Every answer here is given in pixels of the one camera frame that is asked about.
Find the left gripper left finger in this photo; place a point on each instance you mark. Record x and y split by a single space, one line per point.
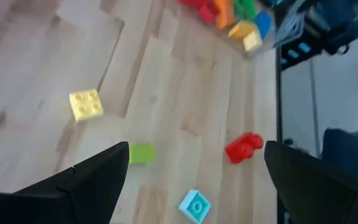
73 199

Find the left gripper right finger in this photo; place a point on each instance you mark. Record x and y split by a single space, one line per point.
315 196

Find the lime green toy cube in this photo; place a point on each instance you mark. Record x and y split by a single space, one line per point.
141 153

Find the small yellow toy block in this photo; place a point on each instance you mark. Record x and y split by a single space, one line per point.
253 41

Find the clear plastic tray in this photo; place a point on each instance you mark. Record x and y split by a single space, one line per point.
286 31

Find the blue toy block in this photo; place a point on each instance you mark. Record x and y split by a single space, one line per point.
263 23

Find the yellow two-stud toy block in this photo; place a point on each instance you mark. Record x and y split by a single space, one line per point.
241 29

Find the green toy block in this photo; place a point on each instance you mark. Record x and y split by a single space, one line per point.
244 7

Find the orange slanted toy block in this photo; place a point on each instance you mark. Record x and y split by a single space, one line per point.
225 14

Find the small red toy block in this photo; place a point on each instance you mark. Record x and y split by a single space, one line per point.
208 14

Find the red two-stud toy block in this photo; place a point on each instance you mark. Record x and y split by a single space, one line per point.
244 147
194 2

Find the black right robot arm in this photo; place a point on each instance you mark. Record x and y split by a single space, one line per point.
337 18

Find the yellow toy cube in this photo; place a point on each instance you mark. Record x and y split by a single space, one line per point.
85 105

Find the pale teal toy cube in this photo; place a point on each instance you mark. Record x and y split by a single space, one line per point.
194 207

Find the black table frame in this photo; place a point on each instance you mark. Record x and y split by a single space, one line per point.
279 124

